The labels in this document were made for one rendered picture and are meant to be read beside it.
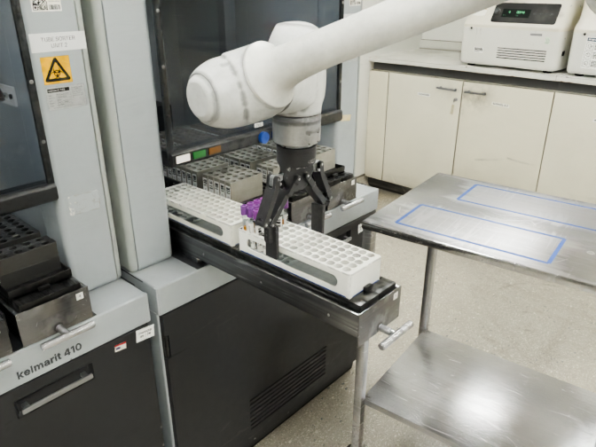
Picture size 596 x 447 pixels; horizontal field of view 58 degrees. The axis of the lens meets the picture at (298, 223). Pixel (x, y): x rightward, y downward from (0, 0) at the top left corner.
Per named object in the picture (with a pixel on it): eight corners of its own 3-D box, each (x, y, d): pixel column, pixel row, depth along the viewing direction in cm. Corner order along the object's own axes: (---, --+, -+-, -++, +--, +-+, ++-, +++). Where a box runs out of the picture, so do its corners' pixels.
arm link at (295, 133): (331, 112, 99) (330, 144, 101) (294, 105, 104) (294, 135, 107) (298, 121, 93) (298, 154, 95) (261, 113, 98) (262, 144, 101)
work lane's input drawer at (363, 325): (141, 238, 139) (137, 206, 135) (185, 222, 148) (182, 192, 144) (377, 359, 94) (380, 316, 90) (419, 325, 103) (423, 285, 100)
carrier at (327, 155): (330, 166, 166) (330, 146, 163) (335, 167, 165) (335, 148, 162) (304, 175, 158) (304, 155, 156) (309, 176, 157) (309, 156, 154)
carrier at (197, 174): (225, 180, 153) (223, 160, 151) (230, 182, 152) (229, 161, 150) (192, 192, 146) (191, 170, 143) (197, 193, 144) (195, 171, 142)
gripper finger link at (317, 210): (311, 202, 112) (313, 201, 113) (310, 232, 115) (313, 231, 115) (322, 206, 110) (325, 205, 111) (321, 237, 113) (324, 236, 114)
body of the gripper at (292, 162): (295, 151, 96) (295, 199, 100) (325, 142, 101) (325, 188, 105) (266, 143, 100) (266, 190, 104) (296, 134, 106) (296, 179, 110)
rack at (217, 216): (152, 215, 135) (150, 192, 132) (185, 204, 142) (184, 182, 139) (232, 252, 117) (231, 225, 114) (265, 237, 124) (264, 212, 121)
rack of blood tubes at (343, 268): (238, 254, 116) (237, 228, 113) (270, 239, 122) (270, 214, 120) (348, 305, 97) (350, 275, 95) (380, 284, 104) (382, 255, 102)
